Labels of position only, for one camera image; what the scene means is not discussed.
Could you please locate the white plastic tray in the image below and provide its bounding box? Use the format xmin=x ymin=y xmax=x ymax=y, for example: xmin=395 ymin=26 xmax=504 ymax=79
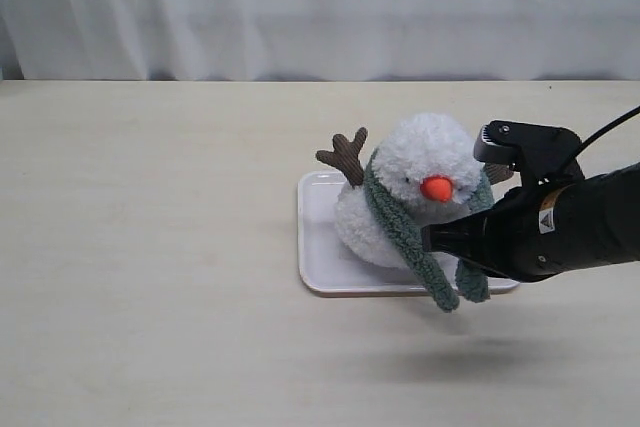
xmin=297 ymin=170 xmax=521 ymax=297

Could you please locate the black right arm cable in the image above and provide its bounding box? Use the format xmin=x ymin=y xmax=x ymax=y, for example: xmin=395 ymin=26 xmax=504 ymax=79
xmin=574 ymin=105 xmax=640 ymax=156

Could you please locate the white plush snowman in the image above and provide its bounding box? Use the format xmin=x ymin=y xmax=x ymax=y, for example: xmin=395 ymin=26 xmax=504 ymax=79
xmin=315 ymin=112 xmax=513 ymax=269

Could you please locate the green fuzzy scarf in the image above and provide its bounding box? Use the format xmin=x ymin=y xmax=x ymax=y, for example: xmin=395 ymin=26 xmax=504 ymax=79
xmin=362 ymin=151 xmax=491 ymax=312

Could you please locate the white curtain backdrop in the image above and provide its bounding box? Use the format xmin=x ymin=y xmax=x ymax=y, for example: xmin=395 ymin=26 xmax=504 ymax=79
xmin=1 ymin=0 xmax=639 ymax=81

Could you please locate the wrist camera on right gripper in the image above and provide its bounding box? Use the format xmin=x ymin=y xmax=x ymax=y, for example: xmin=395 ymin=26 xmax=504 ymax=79
xmin=473 ymin=120 xmax=585 ymax=185

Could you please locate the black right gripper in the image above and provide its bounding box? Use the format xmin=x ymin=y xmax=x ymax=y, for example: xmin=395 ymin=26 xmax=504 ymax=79
xmin=421 ymin=184 xmax=608 ymax=283

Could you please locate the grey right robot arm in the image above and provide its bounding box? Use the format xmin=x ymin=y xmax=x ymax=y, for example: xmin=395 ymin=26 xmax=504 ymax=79
xmin=421 ymin=164 xmax=639 ymax=283

